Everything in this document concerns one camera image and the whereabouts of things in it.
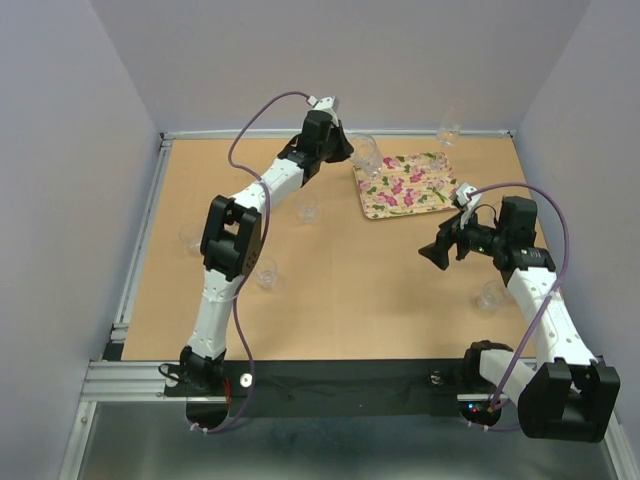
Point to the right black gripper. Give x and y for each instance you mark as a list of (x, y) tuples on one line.
[(448, 233)]

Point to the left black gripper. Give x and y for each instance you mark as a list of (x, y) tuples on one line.
[(343, 147)]

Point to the large clear tumbler glass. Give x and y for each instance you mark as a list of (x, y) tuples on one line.
[(366, 155)]

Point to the tall stemmed wine glass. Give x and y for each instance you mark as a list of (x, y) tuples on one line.
[(450, 125)]

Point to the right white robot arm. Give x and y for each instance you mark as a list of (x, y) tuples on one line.
[(569, 394)]

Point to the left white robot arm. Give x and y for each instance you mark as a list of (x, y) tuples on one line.
[(232, 239)]

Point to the floral patterned tray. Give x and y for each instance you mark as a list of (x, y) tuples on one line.
[(405, 186)]

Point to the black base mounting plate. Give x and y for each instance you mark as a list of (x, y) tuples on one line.
[(325, 389)]

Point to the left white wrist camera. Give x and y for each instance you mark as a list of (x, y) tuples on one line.
[(327, 104)]

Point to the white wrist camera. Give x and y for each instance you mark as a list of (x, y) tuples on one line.
[(327, 104), (465, 200)]

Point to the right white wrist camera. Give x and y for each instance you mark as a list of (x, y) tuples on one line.
[(465, 200)]

